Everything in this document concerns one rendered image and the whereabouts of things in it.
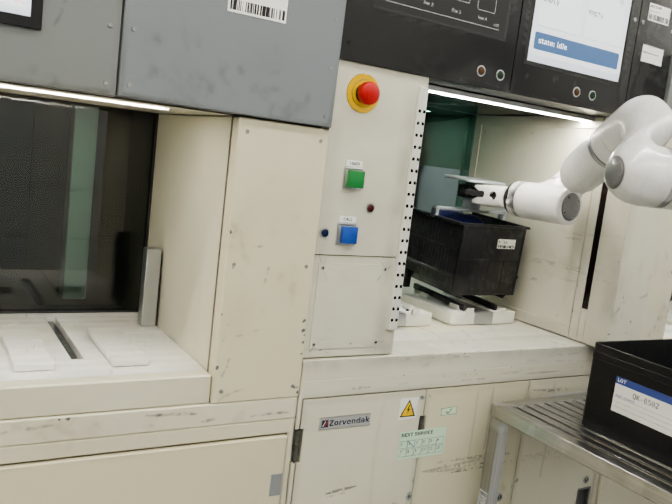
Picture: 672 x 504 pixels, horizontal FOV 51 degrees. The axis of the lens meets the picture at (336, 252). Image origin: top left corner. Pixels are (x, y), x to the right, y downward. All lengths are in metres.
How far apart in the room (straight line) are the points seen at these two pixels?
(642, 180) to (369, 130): 0.46
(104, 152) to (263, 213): 0.48
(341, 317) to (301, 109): 0.39
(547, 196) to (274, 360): 0.72
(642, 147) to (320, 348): 0.64
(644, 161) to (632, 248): 0.56
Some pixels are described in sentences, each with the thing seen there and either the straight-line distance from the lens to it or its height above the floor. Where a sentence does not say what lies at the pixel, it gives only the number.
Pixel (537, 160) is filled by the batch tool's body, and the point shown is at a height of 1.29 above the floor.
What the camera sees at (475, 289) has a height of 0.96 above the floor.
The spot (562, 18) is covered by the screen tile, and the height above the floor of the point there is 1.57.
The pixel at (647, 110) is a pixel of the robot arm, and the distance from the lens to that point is 1.34.
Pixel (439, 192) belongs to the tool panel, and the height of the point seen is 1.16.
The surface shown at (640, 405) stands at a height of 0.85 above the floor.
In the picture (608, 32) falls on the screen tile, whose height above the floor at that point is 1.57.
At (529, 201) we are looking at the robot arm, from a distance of 1.65.
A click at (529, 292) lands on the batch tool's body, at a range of 1.90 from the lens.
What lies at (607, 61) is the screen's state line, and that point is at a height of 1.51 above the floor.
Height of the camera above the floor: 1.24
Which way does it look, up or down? 8 degrees down
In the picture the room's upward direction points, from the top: 7 degrees clockwise
